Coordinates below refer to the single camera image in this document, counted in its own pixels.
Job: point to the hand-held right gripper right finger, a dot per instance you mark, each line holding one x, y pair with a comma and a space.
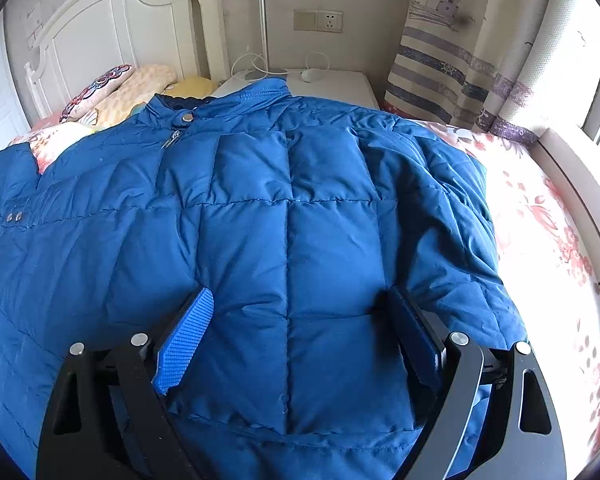
416, 342

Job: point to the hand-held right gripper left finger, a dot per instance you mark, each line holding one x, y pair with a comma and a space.
185, 340

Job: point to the blue puffer jacket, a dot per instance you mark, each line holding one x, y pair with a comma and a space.
280, 220

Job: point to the floral bed sheet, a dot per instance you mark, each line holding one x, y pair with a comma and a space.
540, 220

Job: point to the yellow pillow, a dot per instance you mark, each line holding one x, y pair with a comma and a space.
195, 87

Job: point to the peach patterned pillow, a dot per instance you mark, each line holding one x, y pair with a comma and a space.
140, 85

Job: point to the embroidered floral pillow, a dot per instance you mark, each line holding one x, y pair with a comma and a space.
97, 90

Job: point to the white nightstand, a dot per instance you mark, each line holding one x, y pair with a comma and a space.
340, 85

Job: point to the round lamp base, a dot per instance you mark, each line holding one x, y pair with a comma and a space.
260, 75

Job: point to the striped printed curtain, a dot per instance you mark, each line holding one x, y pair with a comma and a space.
445, 60

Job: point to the white wardrobe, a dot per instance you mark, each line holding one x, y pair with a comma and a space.
0, 100

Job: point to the white wooden headboard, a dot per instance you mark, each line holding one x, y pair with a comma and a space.
105, 25

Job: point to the white sheer curtain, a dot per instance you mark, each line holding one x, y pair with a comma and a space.
570, 50

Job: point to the silver lamp pole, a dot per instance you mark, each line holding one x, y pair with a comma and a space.
263, 10

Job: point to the beige wall socket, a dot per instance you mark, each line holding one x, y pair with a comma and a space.
317, 20

